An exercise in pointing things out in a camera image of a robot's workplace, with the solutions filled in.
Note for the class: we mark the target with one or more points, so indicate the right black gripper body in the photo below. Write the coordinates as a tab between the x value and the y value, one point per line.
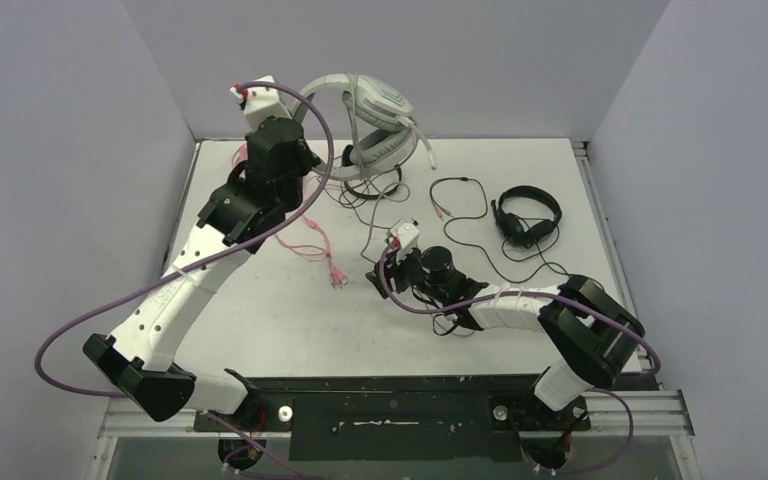
396	276

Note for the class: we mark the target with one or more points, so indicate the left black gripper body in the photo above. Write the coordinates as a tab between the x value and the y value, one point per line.
308	161

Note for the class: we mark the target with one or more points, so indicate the white grey gaming headset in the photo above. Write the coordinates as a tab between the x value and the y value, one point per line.
384	132

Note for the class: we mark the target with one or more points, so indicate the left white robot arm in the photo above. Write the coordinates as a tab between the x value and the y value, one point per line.
138	356

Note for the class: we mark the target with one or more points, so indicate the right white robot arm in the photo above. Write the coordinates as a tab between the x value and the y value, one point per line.
594	335

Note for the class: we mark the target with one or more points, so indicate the small black on-ear headphones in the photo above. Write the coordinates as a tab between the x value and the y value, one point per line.
367	190

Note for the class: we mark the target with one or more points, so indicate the black headset with microphone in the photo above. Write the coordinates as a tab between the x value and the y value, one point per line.
512	232

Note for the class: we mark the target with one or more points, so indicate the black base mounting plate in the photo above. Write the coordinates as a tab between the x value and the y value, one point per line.
411	418

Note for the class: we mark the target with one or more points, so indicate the pink headset with cable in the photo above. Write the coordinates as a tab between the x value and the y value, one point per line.
319	250

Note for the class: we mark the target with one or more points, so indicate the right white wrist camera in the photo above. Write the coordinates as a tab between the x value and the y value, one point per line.
403	235

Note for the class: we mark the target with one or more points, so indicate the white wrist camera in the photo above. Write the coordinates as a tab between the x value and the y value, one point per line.
259	103
403	235

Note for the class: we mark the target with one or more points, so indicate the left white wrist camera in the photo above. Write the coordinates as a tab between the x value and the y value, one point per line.
259	103

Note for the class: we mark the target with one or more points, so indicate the aluminium frame rail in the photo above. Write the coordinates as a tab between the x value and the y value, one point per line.
635	433

